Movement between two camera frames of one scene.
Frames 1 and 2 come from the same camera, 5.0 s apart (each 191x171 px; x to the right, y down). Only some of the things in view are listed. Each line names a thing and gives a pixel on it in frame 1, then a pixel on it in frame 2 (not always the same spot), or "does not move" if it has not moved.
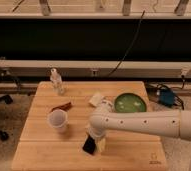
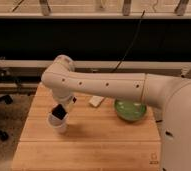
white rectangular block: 96,99 does not move
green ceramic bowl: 129,103 does not move
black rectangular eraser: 89,144 to 59,111
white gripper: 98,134 to 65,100
